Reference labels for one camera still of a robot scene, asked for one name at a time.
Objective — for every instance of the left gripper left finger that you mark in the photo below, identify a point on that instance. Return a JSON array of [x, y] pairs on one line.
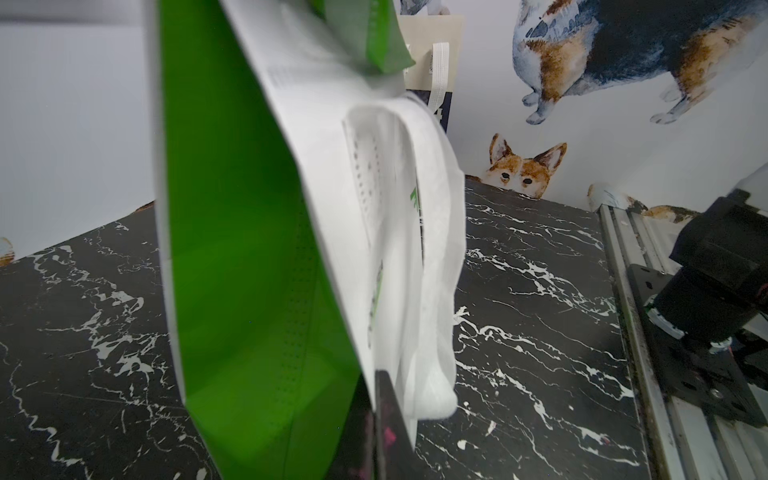
[[354, 458]]

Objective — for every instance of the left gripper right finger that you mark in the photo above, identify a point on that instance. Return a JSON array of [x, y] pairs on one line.
[[395, 458]]

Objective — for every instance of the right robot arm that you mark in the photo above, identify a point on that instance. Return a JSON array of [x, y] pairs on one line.
[[722, 281]]

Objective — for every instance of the blue white bag right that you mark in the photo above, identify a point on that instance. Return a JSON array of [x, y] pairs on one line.
[[434, 43]]

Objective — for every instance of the aluminium frame rail front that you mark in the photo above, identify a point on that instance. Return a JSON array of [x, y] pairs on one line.
[[704, 419]]

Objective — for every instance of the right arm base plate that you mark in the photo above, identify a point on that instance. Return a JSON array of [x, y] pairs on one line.
[[710, 381]]

